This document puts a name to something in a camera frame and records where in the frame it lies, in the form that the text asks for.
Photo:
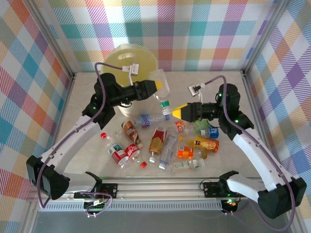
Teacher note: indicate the yellow black juice bottle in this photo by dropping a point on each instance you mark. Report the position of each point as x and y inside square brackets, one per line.
[206, 144]

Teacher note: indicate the red gold label bottle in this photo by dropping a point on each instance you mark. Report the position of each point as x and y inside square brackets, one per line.
[158, 140]

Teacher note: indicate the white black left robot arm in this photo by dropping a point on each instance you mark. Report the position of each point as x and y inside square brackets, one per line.
[73, 136]

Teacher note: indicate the purple label water bottle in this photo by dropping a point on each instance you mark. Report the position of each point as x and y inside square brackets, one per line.
[145, 122]

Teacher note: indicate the white label red cap bottle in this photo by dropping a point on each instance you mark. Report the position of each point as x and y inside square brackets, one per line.
[115, 149]

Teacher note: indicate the small lit circuit board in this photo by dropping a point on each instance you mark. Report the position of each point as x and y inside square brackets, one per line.
[229, 202]

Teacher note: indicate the green white label bottle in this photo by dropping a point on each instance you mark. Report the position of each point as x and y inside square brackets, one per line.
[187, 165]

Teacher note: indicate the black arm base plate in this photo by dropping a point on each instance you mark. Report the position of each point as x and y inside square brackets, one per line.
[110, 190]
[211, 189]

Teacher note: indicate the clear ribbed water bottle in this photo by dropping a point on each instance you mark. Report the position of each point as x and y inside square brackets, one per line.
[168, 150]

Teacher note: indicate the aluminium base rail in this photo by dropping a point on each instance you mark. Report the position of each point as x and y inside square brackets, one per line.
[158, 191]

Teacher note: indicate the brown coffee drink bottle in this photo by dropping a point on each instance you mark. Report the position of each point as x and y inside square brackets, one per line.
[131, 132]

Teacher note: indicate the aluminium frame side rail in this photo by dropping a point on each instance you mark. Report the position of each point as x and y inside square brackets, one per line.
[64, 109]
[248, 88]

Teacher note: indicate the green plastic bottle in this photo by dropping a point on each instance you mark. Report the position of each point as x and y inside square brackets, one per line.
[199, 125]

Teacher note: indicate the blue label bottle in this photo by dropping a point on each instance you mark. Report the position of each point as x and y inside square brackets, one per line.
[213, 132]

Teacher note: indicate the aluminium frame post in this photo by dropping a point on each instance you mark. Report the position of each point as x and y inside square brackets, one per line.
[52, 36]
[264, 36]

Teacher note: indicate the round bin with yellow liner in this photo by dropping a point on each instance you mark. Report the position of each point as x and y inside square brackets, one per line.
[114, 65]

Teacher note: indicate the clear crushed plastic bottle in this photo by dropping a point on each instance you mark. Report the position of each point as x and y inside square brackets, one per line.
[165, 80]

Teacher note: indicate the orange label bottle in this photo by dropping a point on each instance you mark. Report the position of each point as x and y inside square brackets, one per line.
[185, 152]

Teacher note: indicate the small orange soda bottle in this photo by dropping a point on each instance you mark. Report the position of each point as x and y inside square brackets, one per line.
[179, 125]

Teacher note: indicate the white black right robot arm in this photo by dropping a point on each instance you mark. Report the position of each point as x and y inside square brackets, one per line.
[255, 155]

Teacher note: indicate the red cola bottle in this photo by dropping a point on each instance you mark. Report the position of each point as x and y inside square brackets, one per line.
[131, 151]

